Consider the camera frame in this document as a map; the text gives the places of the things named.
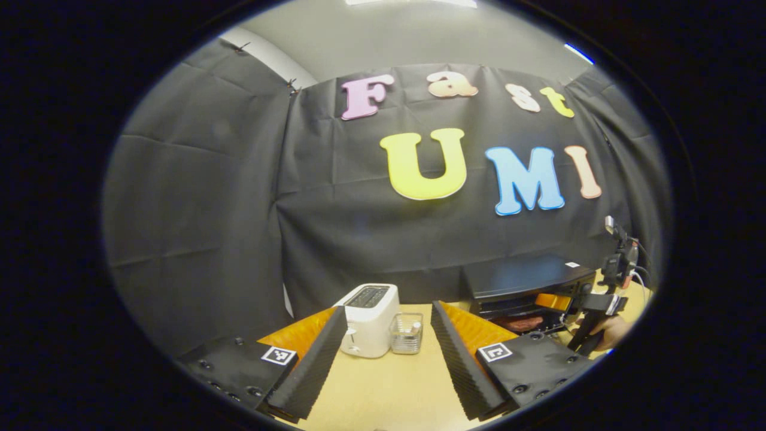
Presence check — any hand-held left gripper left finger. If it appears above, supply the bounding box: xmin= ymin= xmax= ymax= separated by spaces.
xmin=177 ymin=306 xmax=348 ymax=421

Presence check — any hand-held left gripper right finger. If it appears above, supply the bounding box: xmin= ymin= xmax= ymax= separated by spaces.
xmin=431 ymin=301 xmax=596 ymax=421

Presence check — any red meat slice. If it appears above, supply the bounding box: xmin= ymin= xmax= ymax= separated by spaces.
xmin=506 ymin=315 xmax=545 ymax=333

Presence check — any black electric oven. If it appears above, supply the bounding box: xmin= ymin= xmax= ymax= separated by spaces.
xmin=461 ymin=254 xmax=599 ymax=336

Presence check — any clear glass container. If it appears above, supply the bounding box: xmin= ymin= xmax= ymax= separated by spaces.
xmin=390 ymin=312 xmax=424 ymax=355

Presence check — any white toaster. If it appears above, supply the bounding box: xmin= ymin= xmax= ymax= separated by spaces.
xmin=333 ymin=283 xmax=400 ymax=359

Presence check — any black backdrop cloth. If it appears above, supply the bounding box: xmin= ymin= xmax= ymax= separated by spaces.
xmin=102 ymin=39 xmax=674 ymax=357

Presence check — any large ceiling light panel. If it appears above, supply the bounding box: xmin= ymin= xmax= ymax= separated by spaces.
xmin=346 ymin=0 xmax=478 ymax=8

